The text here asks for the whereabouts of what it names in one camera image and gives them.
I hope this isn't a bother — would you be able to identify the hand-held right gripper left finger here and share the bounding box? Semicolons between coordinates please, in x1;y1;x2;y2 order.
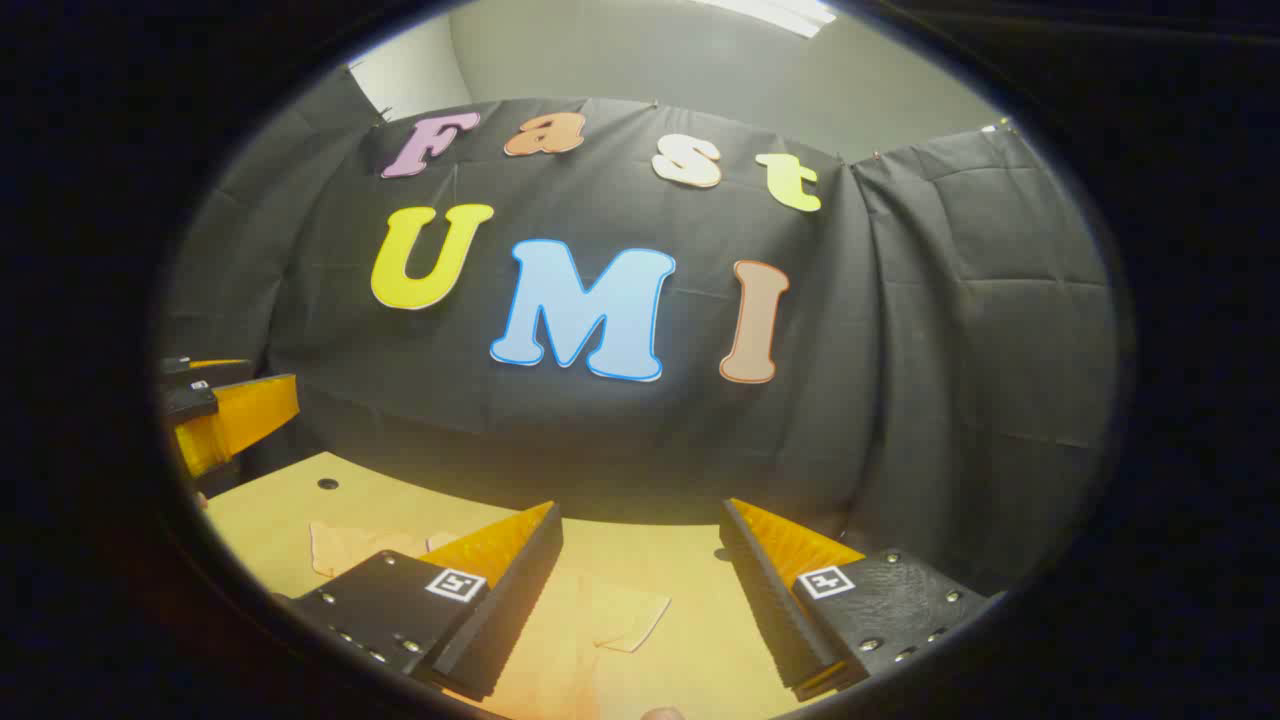
290;500;564;701

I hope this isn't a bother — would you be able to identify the black backdrop cloth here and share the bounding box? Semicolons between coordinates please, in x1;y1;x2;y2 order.
160;65;1121;601

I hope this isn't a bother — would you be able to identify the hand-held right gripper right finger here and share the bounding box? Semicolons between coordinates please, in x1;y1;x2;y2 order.
718;498;991;701

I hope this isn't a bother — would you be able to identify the orange T-shirt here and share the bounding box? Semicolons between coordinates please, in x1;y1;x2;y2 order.
308;520;673;720

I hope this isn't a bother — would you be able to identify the ceiling light panel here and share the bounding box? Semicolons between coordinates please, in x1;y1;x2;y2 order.
690;0;839;39

